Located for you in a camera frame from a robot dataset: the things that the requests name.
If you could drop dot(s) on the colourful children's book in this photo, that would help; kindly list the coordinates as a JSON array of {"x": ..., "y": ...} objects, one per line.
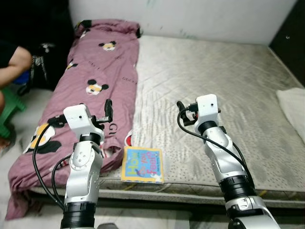
[{"x": 143, "y": 164}]

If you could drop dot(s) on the cream pillow with print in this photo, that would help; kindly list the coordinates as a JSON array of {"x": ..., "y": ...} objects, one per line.
[{"x": 294, "y": 109}]

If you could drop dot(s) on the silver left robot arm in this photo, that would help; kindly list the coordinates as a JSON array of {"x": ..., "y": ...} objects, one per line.
[{"x": 83, "y": 176}]

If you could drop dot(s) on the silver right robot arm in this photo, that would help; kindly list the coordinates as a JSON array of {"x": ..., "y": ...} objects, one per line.
[{"x": 224, "y": 157}]

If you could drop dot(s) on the grey quilted mattress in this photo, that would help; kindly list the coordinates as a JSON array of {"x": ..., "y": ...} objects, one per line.
[{"x": 214, "y": 81}]

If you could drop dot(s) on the purple cartoon mouse quilt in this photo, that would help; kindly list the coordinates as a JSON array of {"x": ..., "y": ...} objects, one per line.
[{"x": 100, "y": 67}]

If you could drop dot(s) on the black bag white print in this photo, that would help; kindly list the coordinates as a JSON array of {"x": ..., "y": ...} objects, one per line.
[{"x": 45, "y": 67}]

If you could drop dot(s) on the blue object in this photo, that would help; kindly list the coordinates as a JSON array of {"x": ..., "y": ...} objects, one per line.
[{"x": 23, "y": 78}]

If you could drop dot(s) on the green plastic stool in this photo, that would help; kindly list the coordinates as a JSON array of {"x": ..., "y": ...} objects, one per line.
[{"x": 10, "y": 107}]

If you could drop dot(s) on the person in black clothes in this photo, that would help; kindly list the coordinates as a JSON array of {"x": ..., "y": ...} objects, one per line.
[{"x": 16, "y": 64}]

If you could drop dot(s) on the black tufted headboard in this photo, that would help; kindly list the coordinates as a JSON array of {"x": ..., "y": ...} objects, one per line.
[{"x": 290, "y": 43}]

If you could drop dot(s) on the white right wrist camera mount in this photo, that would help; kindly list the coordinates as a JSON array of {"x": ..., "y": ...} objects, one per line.
[{"x": 207, "y": 107}]

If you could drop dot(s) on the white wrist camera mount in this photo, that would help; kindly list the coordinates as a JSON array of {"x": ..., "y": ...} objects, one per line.
[
  {"x": 76, "y": 117},
  {"x": 207, "y": 107}
]

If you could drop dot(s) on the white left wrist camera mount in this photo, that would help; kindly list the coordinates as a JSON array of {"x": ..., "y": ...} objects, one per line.
[{"x": 76, "y": 117}]

